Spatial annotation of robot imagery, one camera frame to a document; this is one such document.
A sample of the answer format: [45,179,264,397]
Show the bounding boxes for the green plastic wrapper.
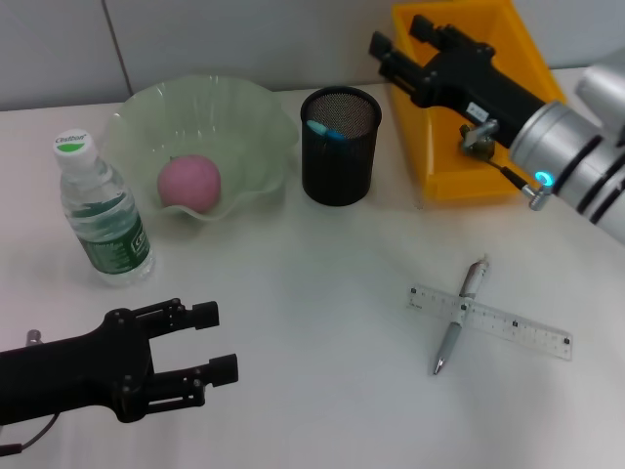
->
[463,131,497,160]

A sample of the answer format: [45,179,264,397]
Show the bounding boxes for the right arm cable silver connector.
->
[458,119,556,212]

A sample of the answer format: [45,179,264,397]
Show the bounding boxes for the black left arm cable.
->
[0,412,63,456]

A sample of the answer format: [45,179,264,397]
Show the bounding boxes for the yellow plastic bin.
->
[391,0,569,201]

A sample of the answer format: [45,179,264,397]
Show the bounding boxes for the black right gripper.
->
[368,14,547,148]

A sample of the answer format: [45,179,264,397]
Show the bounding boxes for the silver grey pen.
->
[433,253,491,376]

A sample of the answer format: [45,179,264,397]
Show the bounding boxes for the clear water bottle green label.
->
[53,127,156,287]

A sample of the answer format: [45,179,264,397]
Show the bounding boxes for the pink peach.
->
[156,154,222,214]

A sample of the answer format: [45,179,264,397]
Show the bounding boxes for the black mesh pen holder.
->
[300,86,385,208]

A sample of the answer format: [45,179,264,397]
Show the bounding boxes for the blue scissors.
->
[306,119,349,143]

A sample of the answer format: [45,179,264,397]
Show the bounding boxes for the green translucent wavy fruit plate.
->
[100,73,300,224]

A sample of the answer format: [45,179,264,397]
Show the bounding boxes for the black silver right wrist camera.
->
[574,63,625,146]

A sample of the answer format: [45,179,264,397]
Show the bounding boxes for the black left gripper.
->
[0,297,239,426]

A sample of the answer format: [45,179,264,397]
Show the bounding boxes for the clear plastic ruler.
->
[404,280,574,362]

